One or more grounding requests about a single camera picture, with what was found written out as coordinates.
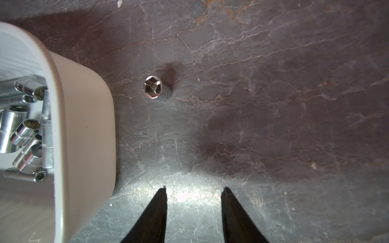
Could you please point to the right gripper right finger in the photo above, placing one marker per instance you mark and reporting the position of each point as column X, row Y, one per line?
column 237, row 225

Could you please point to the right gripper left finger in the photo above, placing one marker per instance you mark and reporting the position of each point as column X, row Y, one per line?
column 151, row 225

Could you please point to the chrome socket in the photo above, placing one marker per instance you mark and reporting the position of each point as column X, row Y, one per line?
column 155, row 88

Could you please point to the white plastic storage box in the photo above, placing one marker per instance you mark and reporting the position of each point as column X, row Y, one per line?
column 84, row 173

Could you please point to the chrome sockets in box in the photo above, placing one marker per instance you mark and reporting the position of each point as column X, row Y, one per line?
column 26, row 128

